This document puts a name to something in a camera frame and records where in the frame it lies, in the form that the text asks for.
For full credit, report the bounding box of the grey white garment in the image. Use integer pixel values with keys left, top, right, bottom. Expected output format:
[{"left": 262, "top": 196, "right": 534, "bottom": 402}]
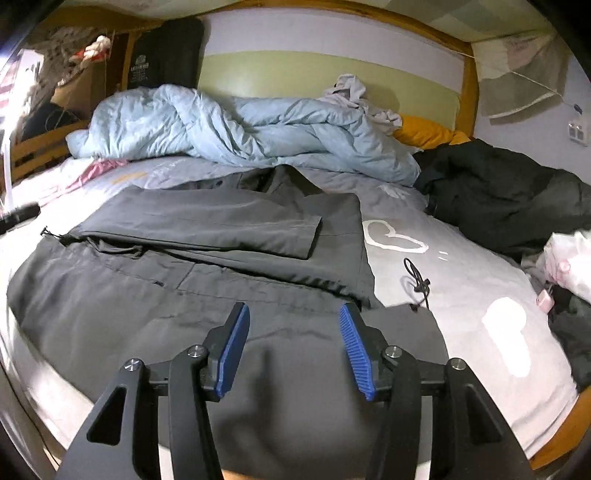
[{"left": 318, "top": 74, "right": 404, "bottom": 127}]

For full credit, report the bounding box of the white pink printed pillow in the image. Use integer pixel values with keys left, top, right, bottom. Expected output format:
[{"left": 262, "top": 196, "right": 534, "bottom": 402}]
[{"left": 542, "top": 231, "right": 591, "bottom": 296}]

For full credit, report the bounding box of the cardboard box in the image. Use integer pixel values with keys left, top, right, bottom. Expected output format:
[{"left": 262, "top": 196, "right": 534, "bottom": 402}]
[{"left": 51, "top": 69, "right": 121, "bottom": 109}]

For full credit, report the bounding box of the checked hanging curtain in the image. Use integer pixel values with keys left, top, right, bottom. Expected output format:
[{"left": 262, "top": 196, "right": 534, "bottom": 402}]
[{"left": 473, "top": 30, "right": 571, "bottom": 121}]

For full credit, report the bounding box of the light blue duvet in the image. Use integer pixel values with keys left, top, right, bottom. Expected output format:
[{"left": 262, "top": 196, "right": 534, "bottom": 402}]
[{"left": 67, "top": 83, "right": 423, "bottom": 188}]

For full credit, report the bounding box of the grey jacket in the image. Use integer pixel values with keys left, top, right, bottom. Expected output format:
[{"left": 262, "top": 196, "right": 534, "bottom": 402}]
[{"left": 7, "top": 164, "right": 451, "bottom": 480}]

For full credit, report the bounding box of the red white plush toy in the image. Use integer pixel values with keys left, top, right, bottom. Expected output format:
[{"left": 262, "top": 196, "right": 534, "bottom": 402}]
[{"left": 69, "top": 36, "right": 114, "bottom": 63}]

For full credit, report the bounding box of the checked pastel canopy cloth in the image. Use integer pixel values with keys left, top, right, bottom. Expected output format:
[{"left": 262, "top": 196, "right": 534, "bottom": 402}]
[{"left": 60, "top": 0, "right": 532, "bottom": 42}]

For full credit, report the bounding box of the white wall power strip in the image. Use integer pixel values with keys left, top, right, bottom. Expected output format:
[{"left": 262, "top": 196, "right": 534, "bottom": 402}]
[{"left": 567, "top": 117, "right": 591, "bottom": 146}]

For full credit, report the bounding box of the black padded jacket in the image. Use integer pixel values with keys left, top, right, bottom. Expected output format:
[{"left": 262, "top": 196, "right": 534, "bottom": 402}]
[{"left": 413, "top": 138, "right": 591, "bottom": 268}]

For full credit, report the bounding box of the yellow pillow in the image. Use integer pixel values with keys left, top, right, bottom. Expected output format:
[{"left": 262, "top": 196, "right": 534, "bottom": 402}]
[{"left": 392, "top": 115, "right": 472, "bottom": 151}]

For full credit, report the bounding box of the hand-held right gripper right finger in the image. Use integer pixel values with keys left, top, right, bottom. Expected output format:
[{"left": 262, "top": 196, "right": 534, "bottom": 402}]
[{"left": 339, "top": 302, "right": 532, "bottom": 480}]

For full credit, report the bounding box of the pink cloth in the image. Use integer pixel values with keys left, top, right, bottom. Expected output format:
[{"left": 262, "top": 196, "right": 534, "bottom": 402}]
[{"left": 60, "top": 159, "right": 130, "bottom": 195}]

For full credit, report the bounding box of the dark grey cloth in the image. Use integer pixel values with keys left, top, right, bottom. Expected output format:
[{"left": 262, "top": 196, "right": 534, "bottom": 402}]
[{"left": 522, "top": 258, "right": 591, "bottom": 393}]

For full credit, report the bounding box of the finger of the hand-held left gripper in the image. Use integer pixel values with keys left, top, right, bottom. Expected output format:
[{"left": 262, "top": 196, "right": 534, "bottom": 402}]
[{"left": 0, "top": 205, "right": 40, "bottom": 234}]

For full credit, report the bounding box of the black printed hanging garment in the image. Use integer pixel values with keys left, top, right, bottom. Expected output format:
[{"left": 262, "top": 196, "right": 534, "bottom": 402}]
[{"left": 129, "top": 18, "right": 206, "bottom": 90}]

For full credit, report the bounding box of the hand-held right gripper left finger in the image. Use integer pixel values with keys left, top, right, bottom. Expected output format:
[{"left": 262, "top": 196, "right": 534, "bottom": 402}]
[{"left": 55, "top": 302, "right": 251, "bottom": 480}]

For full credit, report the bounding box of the white cord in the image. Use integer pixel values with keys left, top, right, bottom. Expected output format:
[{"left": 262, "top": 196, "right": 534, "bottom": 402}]
[{"left": 459, "top": 51, "right": 575, "bottom": 104}]

